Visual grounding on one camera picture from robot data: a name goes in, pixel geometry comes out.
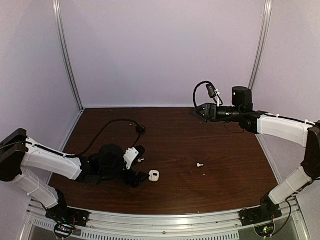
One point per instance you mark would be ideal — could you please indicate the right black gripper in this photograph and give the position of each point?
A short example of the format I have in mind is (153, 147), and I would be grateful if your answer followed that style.
(210, 112)

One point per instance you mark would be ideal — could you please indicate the white earbud left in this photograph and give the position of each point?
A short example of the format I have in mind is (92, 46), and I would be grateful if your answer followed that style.
(140, 160)

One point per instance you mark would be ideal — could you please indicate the aluminium frame post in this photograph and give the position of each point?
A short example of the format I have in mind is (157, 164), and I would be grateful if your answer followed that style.
(263, 36)
(65, 53)

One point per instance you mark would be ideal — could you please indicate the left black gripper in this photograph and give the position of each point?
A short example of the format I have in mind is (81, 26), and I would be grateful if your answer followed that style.
(138, 180)

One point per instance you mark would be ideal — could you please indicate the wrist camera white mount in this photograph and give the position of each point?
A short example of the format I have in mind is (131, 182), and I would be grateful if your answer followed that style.
(132, 155)
(214, 94)

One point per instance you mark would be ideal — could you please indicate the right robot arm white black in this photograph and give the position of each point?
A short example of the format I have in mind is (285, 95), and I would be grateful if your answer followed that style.
(302, 132)

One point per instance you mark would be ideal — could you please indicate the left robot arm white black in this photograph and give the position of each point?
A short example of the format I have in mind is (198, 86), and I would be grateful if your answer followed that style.
(18, 153)

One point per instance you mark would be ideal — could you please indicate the black earbud charging case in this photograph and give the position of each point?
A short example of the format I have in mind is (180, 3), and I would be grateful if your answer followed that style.
(140, 129)

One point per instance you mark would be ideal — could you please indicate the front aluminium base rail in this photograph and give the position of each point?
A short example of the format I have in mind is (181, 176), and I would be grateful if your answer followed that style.
(221, 225)

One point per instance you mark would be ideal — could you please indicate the white earbud charging case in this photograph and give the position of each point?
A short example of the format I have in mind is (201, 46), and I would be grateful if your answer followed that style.
(154, 176)

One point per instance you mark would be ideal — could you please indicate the left aluminium frame post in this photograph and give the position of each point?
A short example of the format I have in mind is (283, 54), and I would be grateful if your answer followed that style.
(65, 53)

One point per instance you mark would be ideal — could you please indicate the right aluminium frame post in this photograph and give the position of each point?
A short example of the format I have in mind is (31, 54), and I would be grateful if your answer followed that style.
(263, 36)

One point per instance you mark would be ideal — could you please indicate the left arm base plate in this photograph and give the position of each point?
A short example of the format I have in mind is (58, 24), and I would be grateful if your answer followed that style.
(70, 216)

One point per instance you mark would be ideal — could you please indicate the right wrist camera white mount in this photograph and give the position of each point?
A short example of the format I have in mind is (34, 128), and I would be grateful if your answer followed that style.
(214, 94)

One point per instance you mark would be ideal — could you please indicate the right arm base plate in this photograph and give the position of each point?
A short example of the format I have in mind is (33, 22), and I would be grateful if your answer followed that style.
(256, 215)

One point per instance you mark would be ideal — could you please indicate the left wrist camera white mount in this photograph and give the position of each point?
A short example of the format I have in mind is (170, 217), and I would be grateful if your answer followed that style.
(132, 155)

